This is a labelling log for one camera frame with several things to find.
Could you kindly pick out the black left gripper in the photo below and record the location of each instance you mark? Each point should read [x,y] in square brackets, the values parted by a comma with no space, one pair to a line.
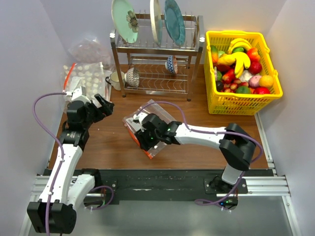
[102,111]

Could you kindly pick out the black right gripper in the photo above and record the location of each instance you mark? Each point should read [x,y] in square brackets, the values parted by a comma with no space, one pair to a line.
[144,142]

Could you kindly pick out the clear orange zip bag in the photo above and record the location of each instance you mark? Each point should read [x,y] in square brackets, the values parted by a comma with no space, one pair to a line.
[149,107]

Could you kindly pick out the yellow banana bunch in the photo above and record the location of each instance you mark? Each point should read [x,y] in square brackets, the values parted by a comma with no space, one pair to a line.
[240,59]
[239,42]

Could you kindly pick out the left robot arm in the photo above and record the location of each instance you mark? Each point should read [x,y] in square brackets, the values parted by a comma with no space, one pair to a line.
[55,211]

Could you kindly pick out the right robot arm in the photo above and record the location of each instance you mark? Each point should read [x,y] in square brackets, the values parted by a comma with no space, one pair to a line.
[235,144]

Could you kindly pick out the bag of white round pieces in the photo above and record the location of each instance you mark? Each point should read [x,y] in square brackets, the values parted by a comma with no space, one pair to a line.
[91,76]

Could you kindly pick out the bag of red pieces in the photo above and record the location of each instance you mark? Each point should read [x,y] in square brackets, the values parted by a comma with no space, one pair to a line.
[88,49]

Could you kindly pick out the cream enamel mug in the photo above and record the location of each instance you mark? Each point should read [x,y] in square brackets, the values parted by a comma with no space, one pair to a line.
[114,81]

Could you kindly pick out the grey patterned bowl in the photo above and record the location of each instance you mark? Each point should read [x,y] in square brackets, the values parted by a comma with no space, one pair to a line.
[132,77]

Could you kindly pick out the blue patterned bowl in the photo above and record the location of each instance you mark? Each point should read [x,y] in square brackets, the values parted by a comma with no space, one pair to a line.
[171,65]

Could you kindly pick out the metal dish rack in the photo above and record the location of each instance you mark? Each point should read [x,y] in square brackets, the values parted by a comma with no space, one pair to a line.
[150,58]

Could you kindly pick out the green lime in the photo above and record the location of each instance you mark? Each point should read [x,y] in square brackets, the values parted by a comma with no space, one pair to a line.
[243,90]

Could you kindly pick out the cream plate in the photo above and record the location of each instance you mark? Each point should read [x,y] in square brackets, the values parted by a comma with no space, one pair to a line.
[156,21]

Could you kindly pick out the yellow plastic basket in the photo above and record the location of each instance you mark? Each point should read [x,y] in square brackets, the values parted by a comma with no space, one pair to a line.
[221,82]

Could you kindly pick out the mint green flower plate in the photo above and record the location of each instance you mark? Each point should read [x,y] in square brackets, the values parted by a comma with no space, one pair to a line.
[125,20]

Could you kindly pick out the teal plate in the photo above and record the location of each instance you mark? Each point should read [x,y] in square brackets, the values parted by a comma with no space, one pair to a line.
[174,22]

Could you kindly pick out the red tomato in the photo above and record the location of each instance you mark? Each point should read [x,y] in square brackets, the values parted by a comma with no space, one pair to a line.
[261,91]

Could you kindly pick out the red apple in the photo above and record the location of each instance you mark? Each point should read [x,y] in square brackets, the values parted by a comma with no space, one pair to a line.
[255,68]

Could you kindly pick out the orange fruit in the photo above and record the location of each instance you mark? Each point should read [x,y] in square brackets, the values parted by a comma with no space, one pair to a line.
[266,81]

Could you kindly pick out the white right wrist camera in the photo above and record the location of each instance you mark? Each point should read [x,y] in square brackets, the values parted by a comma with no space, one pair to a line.
[136,118]

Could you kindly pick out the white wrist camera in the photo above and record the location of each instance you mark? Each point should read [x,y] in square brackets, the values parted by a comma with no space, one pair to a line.
[136,118]
[78,94]

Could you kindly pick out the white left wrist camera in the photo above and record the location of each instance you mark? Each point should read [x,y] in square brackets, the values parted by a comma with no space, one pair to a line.
[78,94]

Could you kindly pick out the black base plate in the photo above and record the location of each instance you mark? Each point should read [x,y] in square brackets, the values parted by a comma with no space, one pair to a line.
[160,185]

